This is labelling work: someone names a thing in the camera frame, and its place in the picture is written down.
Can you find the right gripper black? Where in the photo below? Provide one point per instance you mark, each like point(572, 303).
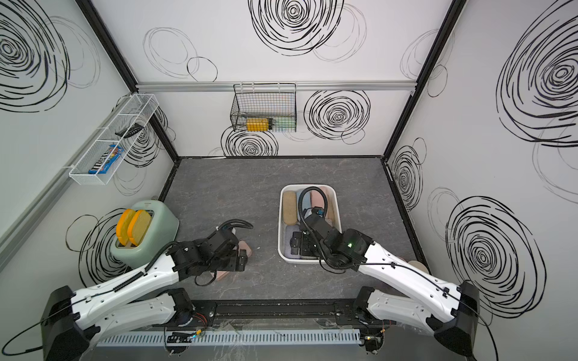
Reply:
point(303, 247)

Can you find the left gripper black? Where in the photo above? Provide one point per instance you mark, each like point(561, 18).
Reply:
point(235, 264)

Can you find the pink glasses case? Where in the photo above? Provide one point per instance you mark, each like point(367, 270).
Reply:
point(319, 199)
point(241, 246)

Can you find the light blue glasses case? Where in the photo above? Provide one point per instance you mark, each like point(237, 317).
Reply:
point(306, 204)

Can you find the tan fabric glasses case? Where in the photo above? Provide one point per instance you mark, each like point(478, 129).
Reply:
point(289, 211)

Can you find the purple fabric glasses case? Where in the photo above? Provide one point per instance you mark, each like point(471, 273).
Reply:
point(286, 244)

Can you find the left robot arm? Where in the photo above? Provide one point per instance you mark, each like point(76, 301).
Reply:
point(75, 321)

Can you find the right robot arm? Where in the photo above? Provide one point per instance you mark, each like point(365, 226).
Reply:
point(445, 310)

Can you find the mint green toaster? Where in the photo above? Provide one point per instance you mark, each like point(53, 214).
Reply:
point(162, 230)

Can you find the right orange toast slice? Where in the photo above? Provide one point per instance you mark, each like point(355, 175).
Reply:
point(138, 226)

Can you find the orange toast slice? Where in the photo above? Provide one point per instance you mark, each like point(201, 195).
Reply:
point(138, 226)
point(123, 226)

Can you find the left orange toast slice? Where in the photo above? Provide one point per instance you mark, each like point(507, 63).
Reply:
point(123, 226)

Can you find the yellow item in basket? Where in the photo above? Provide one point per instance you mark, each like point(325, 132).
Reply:
point(254, 124)

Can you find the green item in basket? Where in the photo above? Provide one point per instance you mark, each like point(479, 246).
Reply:
point(283, 124)

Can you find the blue candy packet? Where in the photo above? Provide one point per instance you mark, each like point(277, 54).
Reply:
point(105, 162)

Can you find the black remote on shelf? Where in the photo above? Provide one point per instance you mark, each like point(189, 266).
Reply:
point(130, 131)

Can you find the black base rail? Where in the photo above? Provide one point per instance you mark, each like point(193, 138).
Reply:
point(340, 311)

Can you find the white slotted cable duct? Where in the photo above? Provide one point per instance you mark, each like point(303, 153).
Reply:
point(234, 338)

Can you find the white wire wall shelf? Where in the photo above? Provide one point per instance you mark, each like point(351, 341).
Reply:
point(140, 109)

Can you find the black wire wall basket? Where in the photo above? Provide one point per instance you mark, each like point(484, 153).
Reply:
point(261, 104)

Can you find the aluminium wall rail back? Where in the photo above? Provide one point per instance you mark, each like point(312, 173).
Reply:
point(226, 86)

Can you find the aluminium wall rail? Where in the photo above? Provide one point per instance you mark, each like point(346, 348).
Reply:
point(18, 233)
point(226, 86)

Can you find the aluminium wall rail left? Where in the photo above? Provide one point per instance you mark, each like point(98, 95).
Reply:
point(18, 233)

